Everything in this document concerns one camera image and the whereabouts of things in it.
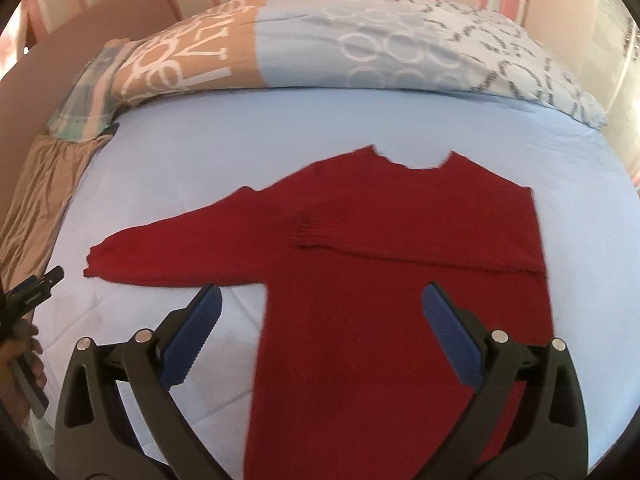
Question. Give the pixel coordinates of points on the person's left hand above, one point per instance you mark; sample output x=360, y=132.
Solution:
x=27, y=340

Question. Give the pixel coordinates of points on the brown headboard panel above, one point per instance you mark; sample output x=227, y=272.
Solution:
x=50, y=60

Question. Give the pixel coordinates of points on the red knit sweater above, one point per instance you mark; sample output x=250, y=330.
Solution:
x=350, y=260

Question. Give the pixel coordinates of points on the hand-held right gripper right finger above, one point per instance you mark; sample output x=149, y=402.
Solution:
x=450, y=330

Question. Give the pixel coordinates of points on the plaid cloth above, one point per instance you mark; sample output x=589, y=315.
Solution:
x=82, y=105

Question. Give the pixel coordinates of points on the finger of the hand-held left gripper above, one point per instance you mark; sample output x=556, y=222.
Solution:
x=37, y=290

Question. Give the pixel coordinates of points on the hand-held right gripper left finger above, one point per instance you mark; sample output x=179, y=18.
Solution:
x=197, y=327

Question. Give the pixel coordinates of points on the patterned blue and tan pillow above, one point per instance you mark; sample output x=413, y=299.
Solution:
x=300, y=50

